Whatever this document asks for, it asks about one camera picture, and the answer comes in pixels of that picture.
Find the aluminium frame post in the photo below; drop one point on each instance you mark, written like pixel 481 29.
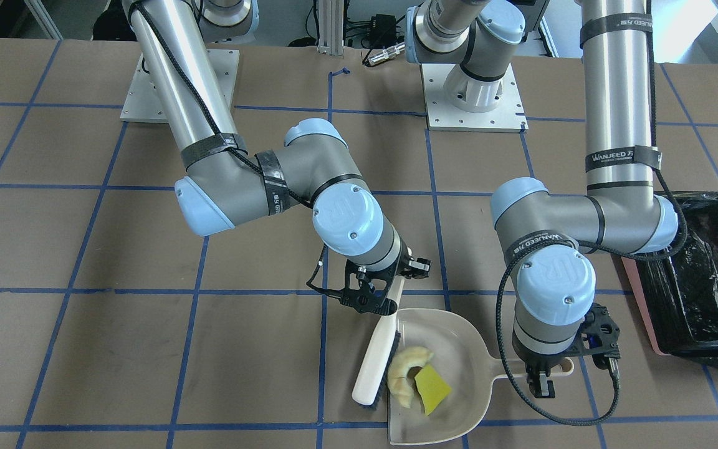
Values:
pixel 330 27

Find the pink bin with black bag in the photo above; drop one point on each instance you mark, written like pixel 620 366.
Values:
pixel 678 297

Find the beige plastic dustpan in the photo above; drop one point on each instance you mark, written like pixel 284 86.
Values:
pixel 462 359

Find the yellow sponge piece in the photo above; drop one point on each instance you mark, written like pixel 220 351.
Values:
pixel 432 388

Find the beige hand brush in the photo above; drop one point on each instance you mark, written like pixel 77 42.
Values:
pixel 368 385

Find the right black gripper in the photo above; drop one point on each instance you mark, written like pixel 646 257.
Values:
pixel 398 264

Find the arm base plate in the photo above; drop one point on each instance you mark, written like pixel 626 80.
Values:
pixel 458 103
pixel 142 104

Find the pale crescent bread piece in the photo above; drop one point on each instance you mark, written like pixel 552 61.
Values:
pixel 397 374

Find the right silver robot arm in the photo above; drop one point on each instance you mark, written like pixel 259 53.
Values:
pixel 225 187

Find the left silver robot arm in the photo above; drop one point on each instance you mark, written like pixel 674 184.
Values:
pixel 544 236

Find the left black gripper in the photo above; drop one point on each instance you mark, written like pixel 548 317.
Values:
pixel 544 363

